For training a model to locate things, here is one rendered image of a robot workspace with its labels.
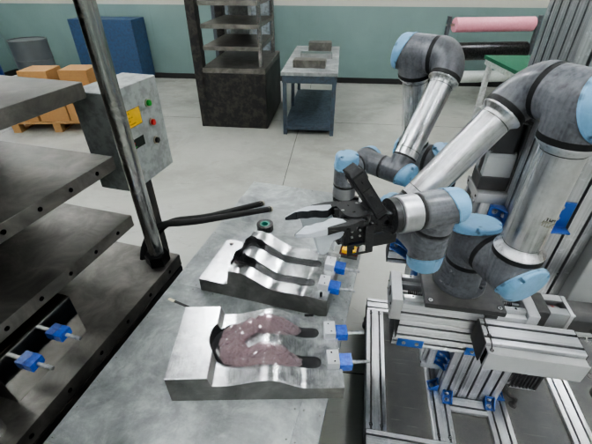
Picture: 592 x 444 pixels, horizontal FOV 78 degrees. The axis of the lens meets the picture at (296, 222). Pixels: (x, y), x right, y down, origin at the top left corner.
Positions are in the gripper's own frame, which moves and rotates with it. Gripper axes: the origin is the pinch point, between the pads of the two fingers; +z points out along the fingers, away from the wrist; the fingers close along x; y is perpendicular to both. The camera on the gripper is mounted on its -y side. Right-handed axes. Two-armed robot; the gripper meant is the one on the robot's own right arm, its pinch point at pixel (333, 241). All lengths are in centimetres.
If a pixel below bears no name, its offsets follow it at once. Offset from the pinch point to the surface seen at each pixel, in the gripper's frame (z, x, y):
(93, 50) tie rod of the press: -62, -9, -74
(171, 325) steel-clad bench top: 21, -36, -50
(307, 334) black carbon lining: 15.9, -30.2, -1.6
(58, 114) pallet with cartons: 77, 268, -422
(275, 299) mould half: 16.9, -17.7, -17.2
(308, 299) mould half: 13.1, -17.7, -4.6
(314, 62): 15, 372, -97
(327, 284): 9.2, -12.6, 0.7
